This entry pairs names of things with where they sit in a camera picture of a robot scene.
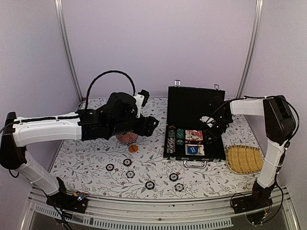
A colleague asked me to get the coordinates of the chrome case handle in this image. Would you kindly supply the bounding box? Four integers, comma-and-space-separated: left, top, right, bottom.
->
183, 160, 207, 169

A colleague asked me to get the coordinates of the blue card deck box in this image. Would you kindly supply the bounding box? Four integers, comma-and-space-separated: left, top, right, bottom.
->
185, 144, 205, 156

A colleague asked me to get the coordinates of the poker chip centre low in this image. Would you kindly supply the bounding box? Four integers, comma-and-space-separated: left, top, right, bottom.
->
145, 181, 155, 190

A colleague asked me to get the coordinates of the poker chip middle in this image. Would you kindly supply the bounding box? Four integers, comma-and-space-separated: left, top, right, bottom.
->
126, 171, 135, 179

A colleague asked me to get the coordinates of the red card deck box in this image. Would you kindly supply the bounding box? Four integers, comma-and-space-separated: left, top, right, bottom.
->
185, 130, 203, 141

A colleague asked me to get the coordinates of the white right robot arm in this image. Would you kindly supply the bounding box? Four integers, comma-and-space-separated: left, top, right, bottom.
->
199, 95, 299, 189

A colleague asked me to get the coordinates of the orange big blind button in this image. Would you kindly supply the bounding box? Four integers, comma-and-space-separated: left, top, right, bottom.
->
128, 145, 139, 153

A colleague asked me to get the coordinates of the poker chip upper left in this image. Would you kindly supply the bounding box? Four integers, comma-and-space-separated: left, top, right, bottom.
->
123, 159, 132, 167

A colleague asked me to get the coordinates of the woven bamboo tray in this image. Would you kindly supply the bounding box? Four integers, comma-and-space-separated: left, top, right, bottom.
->
225, 145, 263, 174

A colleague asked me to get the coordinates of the right aluminium frame post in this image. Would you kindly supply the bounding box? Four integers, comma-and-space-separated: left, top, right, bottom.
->
236, 0, 264, 99

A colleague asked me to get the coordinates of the blue small blind button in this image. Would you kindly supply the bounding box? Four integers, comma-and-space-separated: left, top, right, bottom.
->
187, 146, 198, 155

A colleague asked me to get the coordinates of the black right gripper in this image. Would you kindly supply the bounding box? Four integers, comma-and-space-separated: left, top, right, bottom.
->
205, 115, 232, 142

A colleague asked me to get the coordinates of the aluminium frame post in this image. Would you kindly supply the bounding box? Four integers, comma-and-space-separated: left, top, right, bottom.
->
54, 0, 83, 102
236, 0, 264, 99

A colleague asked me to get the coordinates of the black poker case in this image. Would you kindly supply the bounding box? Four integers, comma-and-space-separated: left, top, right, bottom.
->
163, 86, 226, 162

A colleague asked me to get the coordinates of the blue poker chip front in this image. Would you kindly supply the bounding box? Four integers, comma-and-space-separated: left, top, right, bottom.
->
174, 183, 184, 192

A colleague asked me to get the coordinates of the poker chip right upper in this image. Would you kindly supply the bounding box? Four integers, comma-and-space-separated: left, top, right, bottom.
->
169, 173, 178, 182

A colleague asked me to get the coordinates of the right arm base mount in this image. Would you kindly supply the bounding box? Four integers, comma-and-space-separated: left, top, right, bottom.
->
230, 183, 274, 225

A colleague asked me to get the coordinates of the left aluminium frame post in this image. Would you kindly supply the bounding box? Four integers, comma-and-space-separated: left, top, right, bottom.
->
54, 0, 83, 102

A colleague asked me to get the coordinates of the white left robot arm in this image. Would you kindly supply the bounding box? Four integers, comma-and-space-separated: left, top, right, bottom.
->
0, 90, 159, 208

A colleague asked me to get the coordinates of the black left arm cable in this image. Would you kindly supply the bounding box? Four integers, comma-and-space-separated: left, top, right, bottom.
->
85, 70, 136, 111

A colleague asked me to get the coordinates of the green chip row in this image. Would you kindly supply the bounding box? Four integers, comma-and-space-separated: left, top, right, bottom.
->
176, 128, 185, 145

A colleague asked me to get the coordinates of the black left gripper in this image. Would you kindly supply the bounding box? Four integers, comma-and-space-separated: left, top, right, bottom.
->
108, 115, 160, 137

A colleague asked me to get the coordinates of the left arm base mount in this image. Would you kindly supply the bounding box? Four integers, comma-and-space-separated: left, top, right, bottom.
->
46, 177, 88, 214

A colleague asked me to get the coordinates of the front aluminium rail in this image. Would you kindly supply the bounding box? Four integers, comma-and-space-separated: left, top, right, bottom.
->
21, 188, 303, 230

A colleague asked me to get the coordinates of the poker chip far left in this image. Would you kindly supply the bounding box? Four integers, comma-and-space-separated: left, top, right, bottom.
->
106, 163, 115, 172

